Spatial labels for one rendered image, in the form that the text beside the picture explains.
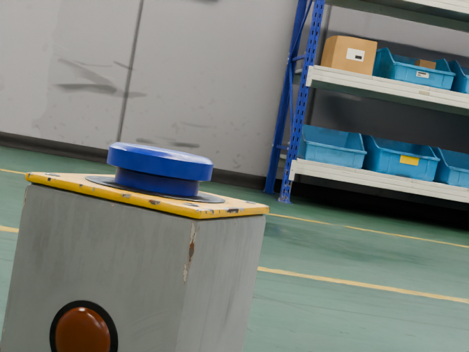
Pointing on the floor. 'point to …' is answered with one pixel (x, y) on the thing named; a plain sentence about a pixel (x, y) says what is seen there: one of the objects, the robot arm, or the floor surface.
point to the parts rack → (338, 83)
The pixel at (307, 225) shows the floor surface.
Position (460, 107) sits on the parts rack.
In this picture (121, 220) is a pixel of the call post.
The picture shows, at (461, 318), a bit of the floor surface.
